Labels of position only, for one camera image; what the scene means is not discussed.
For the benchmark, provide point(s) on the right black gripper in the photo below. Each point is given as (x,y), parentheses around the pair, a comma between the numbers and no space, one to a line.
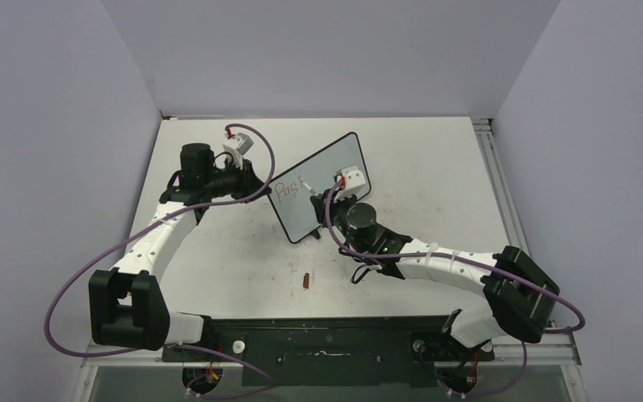
(320,201)

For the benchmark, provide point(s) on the small black-framed whiteboard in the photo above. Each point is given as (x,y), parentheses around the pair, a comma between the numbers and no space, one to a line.
(291,201)

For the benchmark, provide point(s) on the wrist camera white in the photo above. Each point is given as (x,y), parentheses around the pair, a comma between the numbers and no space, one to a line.
(237,146)
(352,181)

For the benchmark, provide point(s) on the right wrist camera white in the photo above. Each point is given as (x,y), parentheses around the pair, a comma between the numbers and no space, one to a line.
(352,181)

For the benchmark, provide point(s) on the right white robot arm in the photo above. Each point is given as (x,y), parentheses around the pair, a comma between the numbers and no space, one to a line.
(403,257)

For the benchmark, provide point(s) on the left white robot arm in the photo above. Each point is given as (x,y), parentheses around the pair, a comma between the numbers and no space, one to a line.
(127,307)

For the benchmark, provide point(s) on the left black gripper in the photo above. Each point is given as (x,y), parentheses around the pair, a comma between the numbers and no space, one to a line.
(247,180)

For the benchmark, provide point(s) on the aluminium frame rail right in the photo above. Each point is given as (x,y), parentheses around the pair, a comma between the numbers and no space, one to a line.
(502,194)

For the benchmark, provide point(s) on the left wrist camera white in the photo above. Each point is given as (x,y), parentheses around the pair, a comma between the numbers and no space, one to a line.
(237,146)

